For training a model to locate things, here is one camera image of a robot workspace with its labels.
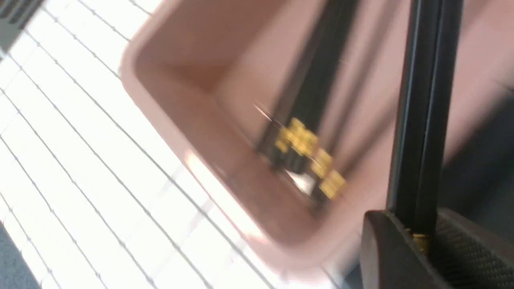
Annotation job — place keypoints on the black chopstick yellow tip separate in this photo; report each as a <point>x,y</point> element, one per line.
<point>330,181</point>

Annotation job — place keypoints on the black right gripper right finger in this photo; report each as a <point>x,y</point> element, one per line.
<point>467,256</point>

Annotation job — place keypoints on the pink rectangular plastic bin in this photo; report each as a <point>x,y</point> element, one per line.
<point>207,75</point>

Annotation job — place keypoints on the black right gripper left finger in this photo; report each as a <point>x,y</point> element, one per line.
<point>389,258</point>

